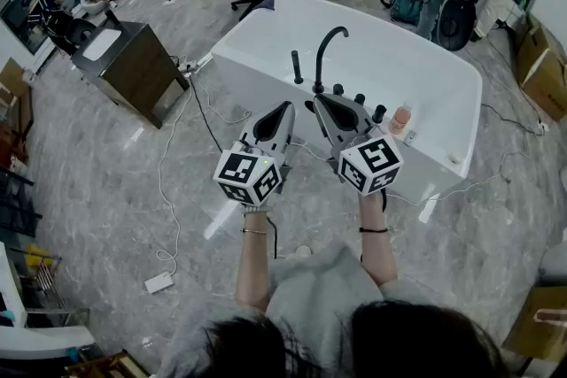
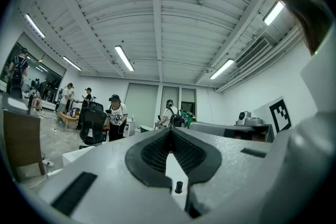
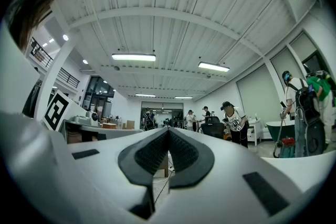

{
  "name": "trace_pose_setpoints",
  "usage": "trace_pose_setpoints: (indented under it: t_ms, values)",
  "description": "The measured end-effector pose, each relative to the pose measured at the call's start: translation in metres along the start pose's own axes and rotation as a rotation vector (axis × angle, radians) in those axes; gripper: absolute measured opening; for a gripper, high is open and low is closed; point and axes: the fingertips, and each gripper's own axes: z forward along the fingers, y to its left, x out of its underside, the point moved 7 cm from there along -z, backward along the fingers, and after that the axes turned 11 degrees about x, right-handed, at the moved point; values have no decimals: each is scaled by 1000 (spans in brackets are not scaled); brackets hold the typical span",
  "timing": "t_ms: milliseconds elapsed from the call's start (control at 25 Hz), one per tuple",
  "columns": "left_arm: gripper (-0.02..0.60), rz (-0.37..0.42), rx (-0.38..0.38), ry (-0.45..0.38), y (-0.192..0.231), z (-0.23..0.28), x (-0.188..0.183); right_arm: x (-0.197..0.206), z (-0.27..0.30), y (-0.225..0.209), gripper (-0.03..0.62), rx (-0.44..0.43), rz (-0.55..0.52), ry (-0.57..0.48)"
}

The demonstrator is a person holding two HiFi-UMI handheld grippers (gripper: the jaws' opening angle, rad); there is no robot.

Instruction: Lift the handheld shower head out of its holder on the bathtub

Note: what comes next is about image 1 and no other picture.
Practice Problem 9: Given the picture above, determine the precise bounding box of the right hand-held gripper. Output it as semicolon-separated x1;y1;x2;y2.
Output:
313;94;405;197

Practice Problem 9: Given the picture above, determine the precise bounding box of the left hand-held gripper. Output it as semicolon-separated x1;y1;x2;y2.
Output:
213;101;296;207

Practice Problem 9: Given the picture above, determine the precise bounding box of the person's right forearm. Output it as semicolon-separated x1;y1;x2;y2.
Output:
357;189;399;287

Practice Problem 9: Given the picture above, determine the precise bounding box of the person's left forearm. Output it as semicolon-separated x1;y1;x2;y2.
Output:
236;205;274;312

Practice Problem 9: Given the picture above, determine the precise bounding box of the white bathtub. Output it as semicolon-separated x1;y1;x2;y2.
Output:
210;0;484;205

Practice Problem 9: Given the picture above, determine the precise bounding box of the pink bottle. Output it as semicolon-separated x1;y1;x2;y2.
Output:
388;102;413;136

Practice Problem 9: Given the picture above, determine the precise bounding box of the black gooseneck faucet spout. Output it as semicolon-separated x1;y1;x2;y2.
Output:
312;26;350;95

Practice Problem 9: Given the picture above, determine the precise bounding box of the person's white shoe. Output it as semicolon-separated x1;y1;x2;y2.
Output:
285;245;314;260

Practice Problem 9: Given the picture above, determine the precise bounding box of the teal bag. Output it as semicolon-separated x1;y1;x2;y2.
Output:
389;0;423;26

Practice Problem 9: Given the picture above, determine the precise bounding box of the dark wooden vanity cabinet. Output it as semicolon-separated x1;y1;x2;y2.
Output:
70;11;190;130

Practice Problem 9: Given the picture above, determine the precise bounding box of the white sink basin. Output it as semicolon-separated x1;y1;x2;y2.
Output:
82;27;123;62

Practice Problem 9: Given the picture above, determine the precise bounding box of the white power adapter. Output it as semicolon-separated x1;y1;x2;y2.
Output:
144;273;175;295

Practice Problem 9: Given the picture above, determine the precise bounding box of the cardboard box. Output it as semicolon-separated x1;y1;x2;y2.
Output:
501;285;567;364
520;50;567;123
513;24;567;88

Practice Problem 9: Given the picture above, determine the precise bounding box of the grey round stool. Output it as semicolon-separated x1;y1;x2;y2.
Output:
537;243;567;287

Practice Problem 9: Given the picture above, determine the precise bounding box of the wooden chair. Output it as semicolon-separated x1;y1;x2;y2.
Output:
0;57;35;167

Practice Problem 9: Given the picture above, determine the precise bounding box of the black shelf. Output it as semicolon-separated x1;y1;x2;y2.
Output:
0;166;43;238

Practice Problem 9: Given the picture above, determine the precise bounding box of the yellow container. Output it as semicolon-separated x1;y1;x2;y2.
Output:
24;245;54;269

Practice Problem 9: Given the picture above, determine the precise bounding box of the white counter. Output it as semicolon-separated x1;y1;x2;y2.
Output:
0;241;97;362

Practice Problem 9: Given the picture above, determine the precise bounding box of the short white cable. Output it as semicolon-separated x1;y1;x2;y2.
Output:
192;77;253;125

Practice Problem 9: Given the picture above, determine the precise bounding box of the black floor cable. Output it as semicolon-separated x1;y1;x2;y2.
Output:
480;101;547;136
189;86;225;154

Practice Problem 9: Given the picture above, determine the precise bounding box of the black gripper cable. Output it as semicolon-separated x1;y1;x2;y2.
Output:
265;215;279;260

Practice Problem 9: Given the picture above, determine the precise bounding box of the long white cable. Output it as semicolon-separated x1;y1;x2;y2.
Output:
384;150;532;207
154;73;196;275

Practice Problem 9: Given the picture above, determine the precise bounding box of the metal wire rack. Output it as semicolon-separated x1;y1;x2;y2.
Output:
8;247;90;327

